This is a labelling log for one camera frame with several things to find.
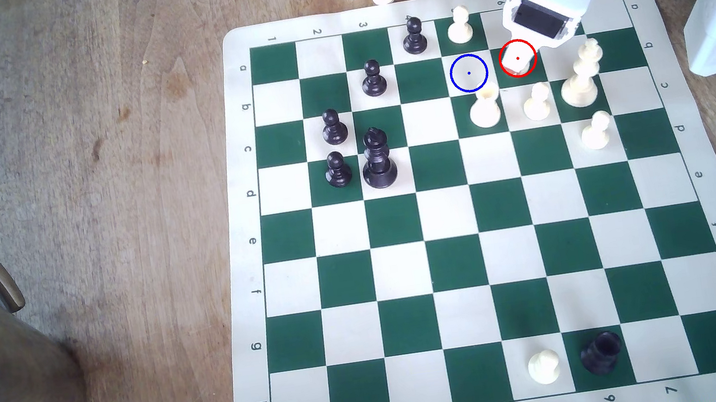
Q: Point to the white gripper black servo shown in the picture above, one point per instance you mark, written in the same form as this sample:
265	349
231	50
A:
537	22

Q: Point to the white chess king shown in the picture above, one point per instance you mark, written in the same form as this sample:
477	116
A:
580	86

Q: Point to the black chess pawn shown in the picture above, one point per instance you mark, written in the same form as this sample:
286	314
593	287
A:
414	40
338	172
373	81
334	131

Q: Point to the black chess king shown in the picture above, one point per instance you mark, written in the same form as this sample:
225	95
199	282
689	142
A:
379	164

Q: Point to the black chess rook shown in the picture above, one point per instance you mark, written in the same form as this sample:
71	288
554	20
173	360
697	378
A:
601	353

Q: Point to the green white chessboard mat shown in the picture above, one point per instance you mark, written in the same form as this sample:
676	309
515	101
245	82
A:
448	216

